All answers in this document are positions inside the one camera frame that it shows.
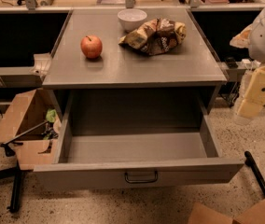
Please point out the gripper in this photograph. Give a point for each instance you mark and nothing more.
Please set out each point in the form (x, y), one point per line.
(250, 103)

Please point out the grey top drawer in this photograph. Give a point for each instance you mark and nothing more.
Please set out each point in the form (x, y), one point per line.
(115, 139)

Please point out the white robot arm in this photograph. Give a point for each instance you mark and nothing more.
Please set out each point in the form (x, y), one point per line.
(253, 38)

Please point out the grey metal drawer cabinet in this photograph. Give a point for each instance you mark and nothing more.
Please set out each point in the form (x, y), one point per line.
(190, 65)

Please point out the white power adapter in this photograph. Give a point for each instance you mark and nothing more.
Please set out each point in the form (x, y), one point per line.
(250, 64)

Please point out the black small device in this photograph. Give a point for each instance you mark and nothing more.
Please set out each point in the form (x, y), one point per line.
(231, 63)

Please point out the black stand leg right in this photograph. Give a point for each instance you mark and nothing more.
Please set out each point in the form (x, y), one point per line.
(251, 163)

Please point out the cardboard box bottom right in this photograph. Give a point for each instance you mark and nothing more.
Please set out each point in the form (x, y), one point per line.
(201, 214)

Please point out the crumpled chip bag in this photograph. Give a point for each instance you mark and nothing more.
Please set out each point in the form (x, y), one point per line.
(156, 37)

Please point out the white bowl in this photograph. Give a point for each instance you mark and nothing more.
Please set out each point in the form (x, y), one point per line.
(131, 18)

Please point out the red apple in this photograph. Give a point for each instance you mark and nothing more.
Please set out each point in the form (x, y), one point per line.
(91, 46)

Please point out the open cardboard box left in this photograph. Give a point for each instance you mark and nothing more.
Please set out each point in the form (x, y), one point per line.
(27, 110)

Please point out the black tripod stand left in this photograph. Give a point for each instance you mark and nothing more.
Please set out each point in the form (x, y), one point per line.
(12, 169)

